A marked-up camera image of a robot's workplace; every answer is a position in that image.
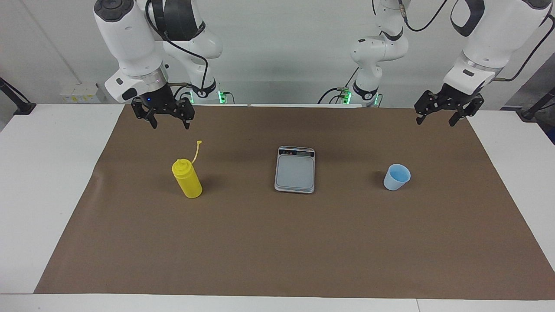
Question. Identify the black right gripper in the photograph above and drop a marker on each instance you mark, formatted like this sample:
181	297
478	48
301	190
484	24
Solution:
158	102

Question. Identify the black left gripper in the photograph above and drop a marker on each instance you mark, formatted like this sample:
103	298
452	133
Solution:
451	102

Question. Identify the yellow squeeze bottle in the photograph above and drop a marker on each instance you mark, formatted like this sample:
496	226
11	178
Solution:
188	180

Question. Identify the light blue plastic cup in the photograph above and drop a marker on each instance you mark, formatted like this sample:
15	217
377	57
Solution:
395	178

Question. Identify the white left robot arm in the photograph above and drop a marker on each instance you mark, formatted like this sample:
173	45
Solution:
490	39

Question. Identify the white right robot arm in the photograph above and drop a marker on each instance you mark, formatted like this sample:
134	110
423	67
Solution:
125	39

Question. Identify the silver digital kitchen scale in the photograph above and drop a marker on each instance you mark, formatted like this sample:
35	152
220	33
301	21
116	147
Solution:
295	171

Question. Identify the black clamp stand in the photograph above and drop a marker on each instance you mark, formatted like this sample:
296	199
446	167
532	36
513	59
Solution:
529	113
24	107

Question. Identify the brown paper table mat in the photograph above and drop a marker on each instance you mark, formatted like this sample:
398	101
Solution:
277	242

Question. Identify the white wall socket box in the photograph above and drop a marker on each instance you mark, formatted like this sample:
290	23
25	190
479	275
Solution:
80	93

